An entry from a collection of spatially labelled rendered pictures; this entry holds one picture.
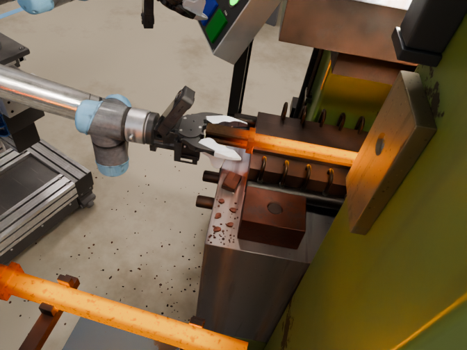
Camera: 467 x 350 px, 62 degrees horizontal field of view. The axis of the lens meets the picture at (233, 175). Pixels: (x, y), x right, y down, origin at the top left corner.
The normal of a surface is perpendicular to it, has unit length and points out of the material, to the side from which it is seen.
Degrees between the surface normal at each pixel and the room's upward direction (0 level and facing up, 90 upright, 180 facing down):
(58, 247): 0
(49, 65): 0
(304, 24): 90
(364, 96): 90
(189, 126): 0
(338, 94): 90
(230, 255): 90
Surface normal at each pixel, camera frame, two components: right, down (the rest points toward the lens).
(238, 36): 0.29, 0.74
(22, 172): 0.12, -0.66
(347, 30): -0.14, 0.73
